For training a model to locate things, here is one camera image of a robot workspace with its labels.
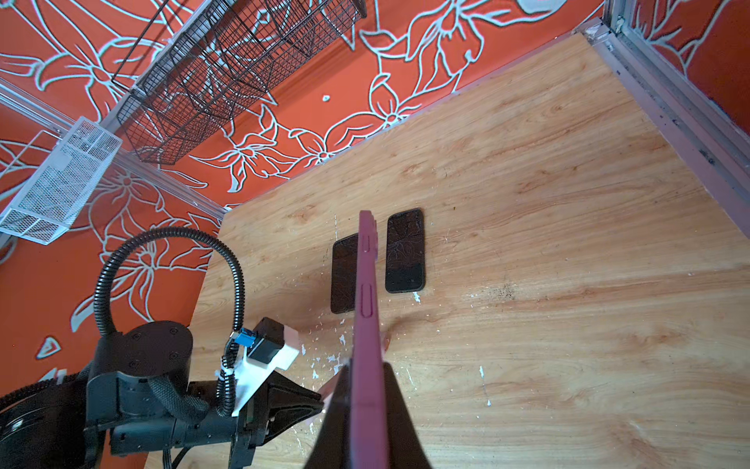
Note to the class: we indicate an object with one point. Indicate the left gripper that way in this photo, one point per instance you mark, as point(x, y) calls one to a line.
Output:
point(143, 419)

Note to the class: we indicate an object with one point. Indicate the dark phone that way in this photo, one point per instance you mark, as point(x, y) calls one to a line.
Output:
point(405, 253)

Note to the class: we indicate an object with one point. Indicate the black wire basket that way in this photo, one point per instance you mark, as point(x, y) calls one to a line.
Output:
point(227, 57)

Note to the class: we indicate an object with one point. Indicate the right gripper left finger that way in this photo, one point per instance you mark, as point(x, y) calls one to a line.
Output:
point(332, 448)

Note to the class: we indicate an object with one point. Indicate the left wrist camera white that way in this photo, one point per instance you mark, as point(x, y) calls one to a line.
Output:
point(250, 357)

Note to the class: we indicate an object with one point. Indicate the clear plastic bin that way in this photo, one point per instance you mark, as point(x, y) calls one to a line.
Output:
point(50, 201)

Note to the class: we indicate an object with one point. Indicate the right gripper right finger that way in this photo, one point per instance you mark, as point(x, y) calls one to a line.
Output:
point(406, 451)

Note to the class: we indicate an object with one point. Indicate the black phone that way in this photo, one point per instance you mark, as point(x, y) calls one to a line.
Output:
point(344, 275)

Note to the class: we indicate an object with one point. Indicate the pink phone case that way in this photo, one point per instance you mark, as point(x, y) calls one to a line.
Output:
point(328, 389)

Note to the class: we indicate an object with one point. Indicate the purple phone case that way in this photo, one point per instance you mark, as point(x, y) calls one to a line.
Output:
point(369, 442)

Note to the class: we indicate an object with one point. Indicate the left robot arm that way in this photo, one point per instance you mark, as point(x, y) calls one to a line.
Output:
point(62, 423)

